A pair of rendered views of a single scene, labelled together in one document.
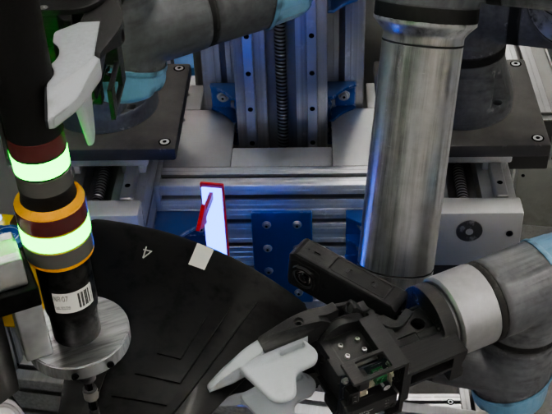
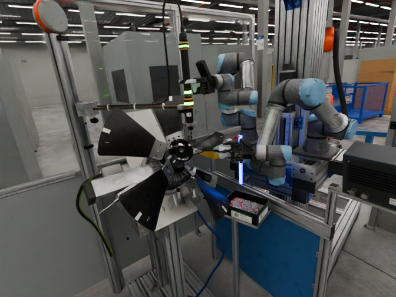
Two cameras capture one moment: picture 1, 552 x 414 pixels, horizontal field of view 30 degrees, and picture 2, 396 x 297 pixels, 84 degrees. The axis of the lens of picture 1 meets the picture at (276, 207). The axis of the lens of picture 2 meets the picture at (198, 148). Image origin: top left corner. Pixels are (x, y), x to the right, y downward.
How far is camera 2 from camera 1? 0.71 m
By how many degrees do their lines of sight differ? 42
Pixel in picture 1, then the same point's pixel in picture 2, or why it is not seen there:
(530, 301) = (273, 151)
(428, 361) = (247, 153)
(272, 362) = (223, 147)
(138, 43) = (224, 99)
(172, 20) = (230, 97)
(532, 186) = (383, 217)
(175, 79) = not seen: hidden behind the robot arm
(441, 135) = (272, 125)
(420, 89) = (269, 115)
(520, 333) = (272, 160)
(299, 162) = not seen: hidden behind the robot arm
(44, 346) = (184, 121)
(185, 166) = not seen: hidden behind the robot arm
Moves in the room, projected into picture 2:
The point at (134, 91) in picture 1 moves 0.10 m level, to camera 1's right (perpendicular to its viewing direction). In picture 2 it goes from (223, 107) to (238, 108)
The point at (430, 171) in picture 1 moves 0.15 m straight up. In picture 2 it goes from (268, 131) to (269, 101)
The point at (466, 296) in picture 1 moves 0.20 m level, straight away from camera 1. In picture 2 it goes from (260, 147) to (286, 137)
